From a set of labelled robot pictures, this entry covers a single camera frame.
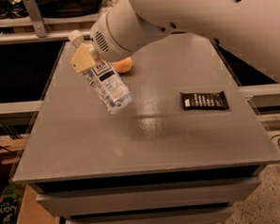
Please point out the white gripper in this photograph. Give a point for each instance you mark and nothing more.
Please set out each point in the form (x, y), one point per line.
(103, 40)

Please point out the clear plastic water bottle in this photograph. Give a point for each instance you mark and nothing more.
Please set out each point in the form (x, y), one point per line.
(105, 80)

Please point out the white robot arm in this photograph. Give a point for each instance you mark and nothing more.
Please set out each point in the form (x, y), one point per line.
(249, 29)

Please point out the orange ball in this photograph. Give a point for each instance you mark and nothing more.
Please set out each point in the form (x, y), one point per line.
(124, 65)

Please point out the metal shelf rack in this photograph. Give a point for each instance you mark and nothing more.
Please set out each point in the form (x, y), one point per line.
(35, 20)

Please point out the grey drawer cabinet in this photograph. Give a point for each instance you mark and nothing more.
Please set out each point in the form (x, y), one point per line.
(153, 162)

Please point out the black snack bar wrapper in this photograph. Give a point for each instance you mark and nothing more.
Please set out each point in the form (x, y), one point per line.
(204, 100)

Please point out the green printed carton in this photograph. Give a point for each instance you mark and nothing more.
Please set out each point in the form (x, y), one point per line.
(10, 203)

